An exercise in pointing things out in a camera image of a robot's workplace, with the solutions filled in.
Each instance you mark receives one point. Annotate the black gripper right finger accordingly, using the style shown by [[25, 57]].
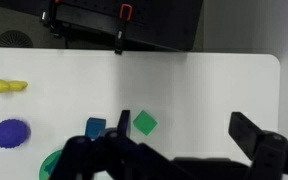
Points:
[[245, 133]]

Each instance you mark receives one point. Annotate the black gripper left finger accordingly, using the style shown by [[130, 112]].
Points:
[[124, 123]]

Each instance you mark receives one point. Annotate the green cube block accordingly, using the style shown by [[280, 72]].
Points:
[[145, 123]]

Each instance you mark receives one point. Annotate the dark blue cube block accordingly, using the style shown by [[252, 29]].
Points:
[[94, 126]]

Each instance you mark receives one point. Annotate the light blue dinosaur toy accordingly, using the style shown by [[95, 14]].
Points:
[[50, 167]]

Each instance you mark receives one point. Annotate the green bowl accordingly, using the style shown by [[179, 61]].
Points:
[[50, 158]]

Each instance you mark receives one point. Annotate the yellow rubber duck toy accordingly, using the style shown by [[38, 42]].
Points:
[[12, 86]]

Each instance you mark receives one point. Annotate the purple spiky ball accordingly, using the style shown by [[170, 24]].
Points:
[[13, 133]]

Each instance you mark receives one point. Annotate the black clamp at left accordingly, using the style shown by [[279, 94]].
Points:
[[48, 18]]

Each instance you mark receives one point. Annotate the black round speaker grille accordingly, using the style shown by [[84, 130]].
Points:
[[15, 39]]

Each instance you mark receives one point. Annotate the red-handled black clamp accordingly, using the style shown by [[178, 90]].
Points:
[[125, 15]]

